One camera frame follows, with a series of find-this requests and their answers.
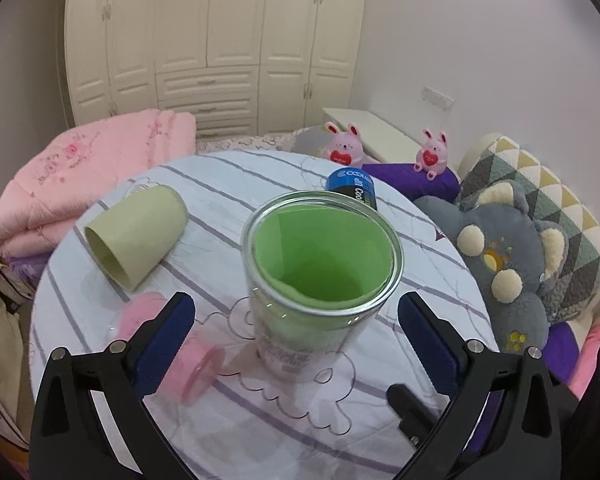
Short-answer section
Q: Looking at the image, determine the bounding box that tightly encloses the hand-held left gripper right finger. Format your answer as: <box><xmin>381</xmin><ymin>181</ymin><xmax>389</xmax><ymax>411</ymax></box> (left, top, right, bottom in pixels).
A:
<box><xmin>397</xmin><ymin>290</ymin><xmax>566</xmax><ymax>480</ymax></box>

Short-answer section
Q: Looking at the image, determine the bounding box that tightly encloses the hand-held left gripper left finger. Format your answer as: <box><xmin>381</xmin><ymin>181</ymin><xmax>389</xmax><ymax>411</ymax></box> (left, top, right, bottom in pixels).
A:
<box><xmin>30</xmin><ymin>291</ymin><xmax>197</xmax><ymax>480</ymax></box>

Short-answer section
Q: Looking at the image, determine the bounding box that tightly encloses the pink cup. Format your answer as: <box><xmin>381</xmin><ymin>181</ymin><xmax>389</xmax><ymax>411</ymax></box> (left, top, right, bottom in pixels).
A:
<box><xmin>115</xmin><ymin>291</ymin><xmax>226</xmax><ymax>405</ymax></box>

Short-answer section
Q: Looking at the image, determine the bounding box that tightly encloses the pale green cup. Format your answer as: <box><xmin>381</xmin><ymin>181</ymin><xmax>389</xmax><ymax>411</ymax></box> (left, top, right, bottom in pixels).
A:
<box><xmin>83</xmin><ymin>184</ymin><xmax>189</xmax><ymax>292</ymax></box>

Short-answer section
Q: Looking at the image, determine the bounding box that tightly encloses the grey plush bear cushion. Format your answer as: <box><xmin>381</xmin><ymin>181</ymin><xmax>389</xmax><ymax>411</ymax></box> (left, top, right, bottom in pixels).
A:
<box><xmin>414</xmin><ymin>180</ymin><xmax>566</xmax><ymax>353</ymax></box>

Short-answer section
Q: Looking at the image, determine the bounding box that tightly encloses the clear flower-shaped mat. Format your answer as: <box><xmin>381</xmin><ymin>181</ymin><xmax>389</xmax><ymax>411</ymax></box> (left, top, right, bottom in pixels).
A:
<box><xmin>202</xmin><ymin>296</ymin><xmax>361</xmax><ymax>438</ymax></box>

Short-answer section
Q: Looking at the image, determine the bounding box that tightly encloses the purple blanket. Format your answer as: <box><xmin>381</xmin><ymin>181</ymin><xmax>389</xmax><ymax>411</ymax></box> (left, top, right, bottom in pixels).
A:
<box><xmin>547</xmin><ymin>321</ymin><xmax>593</xmax><ymax>386</ymax></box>

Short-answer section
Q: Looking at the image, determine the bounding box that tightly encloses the clear jar with green liner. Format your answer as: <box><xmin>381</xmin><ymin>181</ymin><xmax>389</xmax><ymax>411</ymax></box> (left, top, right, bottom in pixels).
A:
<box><xmin>241</xmin><ymin>190</ymin><xmax>403</xmax><ymax>385</ymax></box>

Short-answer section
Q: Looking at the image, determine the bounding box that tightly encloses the beige garment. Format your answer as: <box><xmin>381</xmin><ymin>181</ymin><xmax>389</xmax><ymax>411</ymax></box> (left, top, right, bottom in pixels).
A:
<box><xmin>0</xmin><ymin>240</ymin><xmax>38</xmax><ymax>448</ymax></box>

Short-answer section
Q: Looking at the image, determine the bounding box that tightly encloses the purple pillow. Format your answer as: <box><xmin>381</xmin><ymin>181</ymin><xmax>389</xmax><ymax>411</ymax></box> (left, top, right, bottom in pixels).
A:
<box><xmin>362</xmin><ymin>162</ymin><xmax>461</xmax><ymax>202</ymax></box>

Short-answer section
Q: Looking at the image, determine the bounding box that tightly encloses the blue can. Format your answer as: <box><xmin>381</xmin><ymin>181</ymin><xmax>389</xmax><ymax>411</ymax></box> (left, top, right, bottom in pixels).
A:
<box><xmin>325</xmin><ymin>167</ymin><xmax>378</xmax><ymax>211</ymax></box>

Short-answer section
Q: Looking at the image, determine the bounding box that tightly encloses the pink bunny toy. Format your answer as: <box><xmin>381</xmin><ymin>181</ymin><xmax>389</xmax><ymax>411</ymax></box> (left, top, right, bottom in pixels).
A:
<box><xmin>322</xmin><ymin>121</ymin><xmax>366</xmax><ymax>167</ymax></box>
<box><xmin>413</xmin><ymin>128</ymin><xmax>450</xmax><ymax>181</ymax></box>

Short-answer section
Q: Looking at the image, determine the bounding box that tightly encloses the triangle-patterned quilted cushion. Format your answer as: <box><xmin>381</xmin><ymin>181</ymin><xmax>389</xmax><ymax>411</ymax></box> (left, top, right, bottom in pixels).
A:
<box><xmin>457</xmin><ymin>135</ymin><xmax>600</xmax><ymax>323</ymax></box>

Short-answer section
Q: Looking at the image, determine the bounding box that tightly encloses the pink folded quilt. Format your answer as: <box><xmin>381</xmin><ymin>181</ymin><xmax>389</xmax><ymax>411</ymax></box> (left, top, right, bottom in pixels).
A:
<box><xmin>0</xmin><ymin>108</ymin><xmax>197</xmax><ymax>258</ymax></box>

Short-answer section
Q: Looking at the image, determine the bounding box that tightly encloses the white bedside shelf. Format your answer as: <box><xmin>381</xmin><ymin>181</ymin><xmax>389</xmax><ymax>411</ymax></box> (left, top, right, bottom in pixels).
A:
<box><xmin>321</xmin><ymin>107</ymin><xmax>426</xmax><ymax>165</ymax></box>

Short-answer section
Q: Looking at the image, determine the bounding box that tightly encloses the floral bedsheet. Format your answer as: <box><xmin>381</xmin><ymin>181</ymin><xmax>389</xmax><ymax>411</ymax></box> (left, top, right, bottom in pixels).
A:
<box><xmin>195</xmin><ymin>130</ymin><xmax>331</xmax><ymax>157</ymax></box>

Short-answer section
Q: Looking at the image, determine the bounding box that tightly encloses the cream wardrobe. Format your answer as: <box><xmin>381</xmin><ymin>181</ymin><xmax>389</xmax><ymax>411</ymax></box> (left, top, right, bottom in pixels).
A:
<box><xmin>62</xmin><ymin>0</ymin><xmax>371</xmax><ymax>138</ymax></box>

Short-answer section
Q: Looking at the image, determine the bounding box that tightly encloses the white wall plate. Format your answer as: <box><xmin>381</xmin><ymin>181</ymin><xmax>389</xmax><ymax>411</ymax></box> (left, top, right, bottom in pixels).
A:
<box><xmin>422</xmin><ymin>86</ymin><xmax>453</xmax><ymax>108</ymax></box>

